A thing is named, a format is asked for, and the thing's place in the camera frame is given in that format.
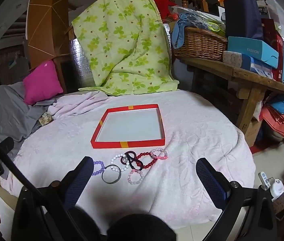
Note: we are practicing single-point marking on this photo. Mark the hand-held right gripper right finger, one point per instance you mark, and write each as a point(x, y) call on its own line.
point(210, 180)

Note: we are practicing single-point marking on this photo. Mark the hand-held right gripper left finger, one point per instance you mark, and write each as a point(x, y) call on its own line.
point(83, 178)

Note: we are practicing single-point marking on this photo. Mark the silver bangle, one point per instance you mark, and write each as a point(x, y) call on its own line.
point(110, 182)

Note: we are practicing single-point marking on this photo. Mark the red tray box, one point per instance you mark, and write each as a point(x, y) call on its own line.
point(129, 128)

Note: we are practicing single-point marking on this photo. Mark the pale pink blanket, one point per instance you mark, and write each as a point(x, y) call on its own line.
point(194, 135)

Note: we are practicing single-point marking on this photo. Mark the grey cloth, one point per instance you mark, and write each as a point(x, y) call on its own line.
point(4, 110)

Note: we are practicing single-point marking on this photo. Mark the brown cardboard box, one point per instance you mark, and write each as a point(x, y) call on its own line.
point(253, 133)

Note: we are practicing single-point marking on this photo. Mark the small white device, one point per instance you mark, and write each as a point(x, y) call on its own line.
point(277, 187)

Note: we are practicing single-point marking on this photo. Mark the small patterned fabric pouch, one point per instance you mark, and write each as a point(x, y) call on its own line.
point(45, 118)

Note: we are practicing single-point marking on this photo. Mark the stack of folded cloths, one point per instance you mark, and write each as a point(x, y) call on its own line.
point(277, 120)

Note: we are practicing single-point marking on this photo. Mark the magenta pillow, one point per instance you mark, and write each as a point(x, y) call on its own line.
point(41, 82)

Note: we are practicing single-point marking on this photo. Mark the wooden table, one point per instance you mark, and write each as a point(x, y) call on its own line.
point(247, 80)

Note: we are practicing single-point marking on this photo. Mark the white and blue box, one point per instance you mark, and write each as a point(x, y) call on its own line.
point(234, 57)

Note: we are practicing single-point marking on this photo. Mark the teal cardboard box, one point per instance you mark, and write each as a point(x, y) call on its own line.
point(252, 50)

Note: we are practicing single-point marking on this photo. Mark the wicker basket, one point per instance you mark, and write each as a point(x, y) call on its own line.
point(202, 42)

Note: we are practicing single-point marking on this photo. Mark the green floral quilt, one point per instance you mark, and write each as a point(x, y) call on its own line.
point(121, 42)

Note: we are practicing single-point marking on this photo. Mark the blue cloth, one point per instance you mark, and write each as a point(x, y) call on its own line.
point(179, 30)

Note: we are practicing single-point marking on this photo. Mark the orange-brown board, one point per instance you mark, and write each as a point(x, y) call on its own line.
point(46, 17)

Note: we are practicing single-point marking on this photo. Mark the navy bag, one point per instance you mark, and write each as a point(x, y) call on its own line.
point(242, 15)

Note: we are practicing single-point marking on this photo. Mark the red cloth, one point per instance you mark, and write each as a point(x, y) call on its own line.
point(162, 5)

